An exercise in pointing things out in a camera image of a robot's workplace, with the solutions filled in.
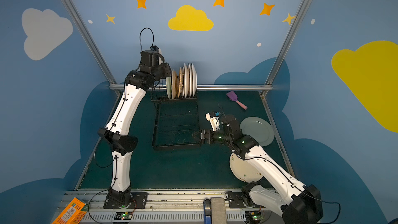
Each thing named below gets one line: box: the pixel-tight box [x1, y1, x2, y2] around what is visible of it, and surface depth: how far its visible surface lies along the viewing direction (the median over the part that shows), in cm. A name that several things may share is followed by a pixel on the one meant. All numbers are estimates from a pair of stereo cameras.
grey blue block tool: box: [203, 197, 227, 224], surface depth 70 cm
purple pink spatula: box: [226, 90, 248, 110], surface depth 121 cm
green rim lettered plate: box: [191, 62, 196, 98], surface depth 81 cm
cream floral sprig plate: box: [229, 151, 264, 184], surface depth 84 cm
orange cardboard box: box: [51, 197, 88, 224], surface depth 69 cm
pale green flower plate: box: [165, 76, 173, 100], surface depth 82 cm
